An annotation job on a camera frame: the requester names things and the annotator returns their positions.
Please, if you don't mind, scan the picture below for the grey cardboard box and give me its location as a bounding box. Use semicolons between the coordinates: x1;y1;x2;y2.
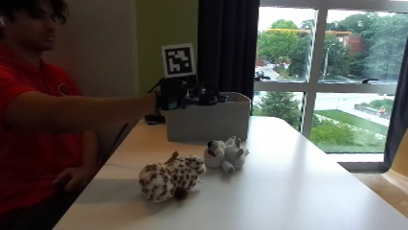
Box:
165;91;254;144

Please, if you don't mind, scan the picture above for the white cube of black markers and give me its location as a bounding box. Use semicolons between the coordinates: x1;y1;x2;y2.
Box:
161;42;198;79

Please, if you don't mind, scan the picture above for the black device on table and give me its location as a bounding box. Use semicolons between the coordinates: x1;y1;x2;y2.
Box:
142;112;167;126

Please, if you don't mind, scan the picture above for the dark wide curtain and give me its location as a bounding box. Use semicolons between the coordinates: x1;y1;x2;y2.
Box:
197;0;262;101

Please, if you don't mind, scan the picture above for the grey and white soft toy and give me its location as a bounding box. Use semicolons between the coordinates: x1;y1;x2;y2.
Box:
203;135;251;175

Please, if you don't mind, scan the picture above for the brown spotted white soft toy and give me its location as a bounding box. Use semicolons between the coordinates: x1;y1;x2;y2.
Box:
138;149;207;204

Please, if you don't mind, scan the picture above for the the person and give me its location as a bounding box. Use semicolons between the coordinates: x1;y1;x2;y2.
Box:
0;0;159;230

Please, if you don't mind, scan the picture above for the dark narrow curtain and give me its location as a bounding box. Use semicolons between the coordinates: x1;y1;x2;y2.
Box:
383;37;408;171

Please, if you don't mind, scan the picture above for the white window frame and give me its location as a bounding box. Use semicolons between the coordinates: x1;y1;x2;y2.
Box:
252;0;408;173

